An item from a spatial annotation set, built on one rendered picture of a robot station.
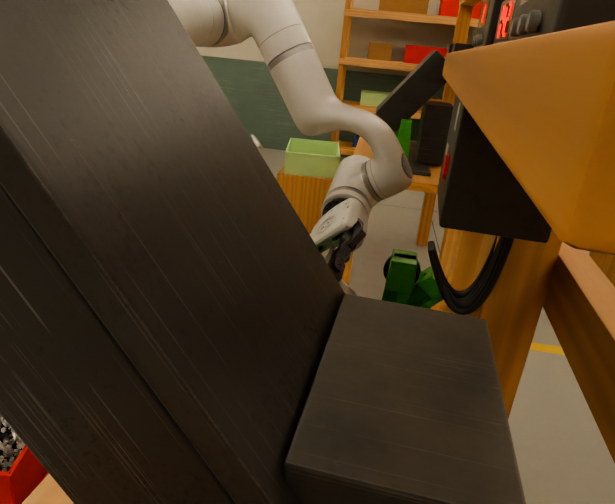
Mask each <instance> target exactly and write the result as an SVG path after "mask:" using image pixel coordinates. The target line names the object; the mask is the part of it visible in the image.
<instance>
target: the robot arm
mask: <svg viewBox="0 0 615 504"><path fill-rule="evenodd" d="M168 2H169V4H170V5H171V7H172V8H173V10H174V12H175V13H176V15H177V17H178V18H179V20H180V22H181V23H182V25H183V27H184V28H185V30H186V32H187V33H188V35H189V37H190V38H191V40H192V42H193V43H194V45H195V46H196V47H226V46H231V45H236V44H239V43H242V42H243V41H245V40H246V39H248V38H249V37H253V38H254V40H255V42H256V44H257V46H258V48H259V50H260V52H261V55H262V57H263V58H264V61H265V63H266V65H267V67H268V69H269V71H270V74H271V76H272V78H273V80H274V82H275V84H276V86H277V88H278V90H279V92H280V94H281V96H282V98H283V100H284V102H285V104H286V106H287V109H288V111H289V113H290V115H291V117H292V119H293V121H294V123H295V125H296V126H297V128H298V129H299V131H300V132H301V133H303V134H304V135H307V136H314V135H319V134H323V133H328V132H332V131H349V132H353V133H355V134H357V135H359V136H360V137H362V138H363V139H364V140H365V141H366V142H367V143H368V144H369V146H370V148H371V149H372V151H373V154H374V158H372V159H369V158H368V157H365V156H362V155H352V156H349V157H346V158H345V159H344V160H342V161H341V162H340V164H339V166H338V168H337V170H336V173H335V175H334V178H333V180H332V183H331V185H330V188H329V190H328V193H327V195H326V197H325V200H324V202H323V205H322V207H321V216H322V217H321V218H320V219H319V221H318V222H317V223H316V225H315V226H314V228H313V230H312V231H311V233H310V236H311V238H312V240H313V241H314V243H315V245H316V246H317V248H318V249H319V251H320V253H323V252H324V251H326V250H328V249H329V248H330V249H331V250H332V251H333V253H332V255H331V258H330V260H329V263H328V266H329V268H330V269H331V271H332V273H333V274H334V276H335V278H336V279H337V281H338V282H339V281H341V279H342V276H343V273H344V269H345V266H346V265H345V264H344V263H347V262H348V261H349V260H350V257H351V253H352V252H353V251H355V250H356V249H358V248H359V247H360V246H361V245H362V244H363V242H364V240H365V237H366V233H367V227H368V219H369V216H370V212H371V209H372V207H373V206H374V205H376V204H377V203H378V202H380V201H382V200H384V199H386V198H389V197H391V196H393V195H395V194H398V193H400V192H402V191H404V190H406V189H407V188H408V187H409V186H410V185H411V183H412V181H413V174H412V170H411V166H410V164H409V162H408V158H407V157H406V155H405V153H404V151H403V149H402V147H401V144H400V142H399V140H398V139H397V137H396V135H395V133H394V132H393V131H392V129H391V128H390V127H389V125H388V124H387V123H386V122H384V121H383V120H382V119H381V118H379V117H378V116H376V115H374V114H373V113H370V112H368V111H366V110H363V109H360V108H356V107H353V106H350V105H347V104H345V103H343V102H341V101H340V100H339V99H338V98H337V97H336V95H335V94H334V92H333V89H332V87H331V85H330V83H329V80H328V78H327V76H326V74H325V71H324V69H323V67H322V64H321V62H320V60H319V58H318V55H317V53H316V51H315V49H314V46H313V44H312V42H311V40H310V38H309V36H308V33H307V31H306V29H305V27H304V25H303V22H302V20H301V18H300V16H299V14H298V11H297V9H296V7H295V5H294V3H293V1H292V0H168Z"/></svg>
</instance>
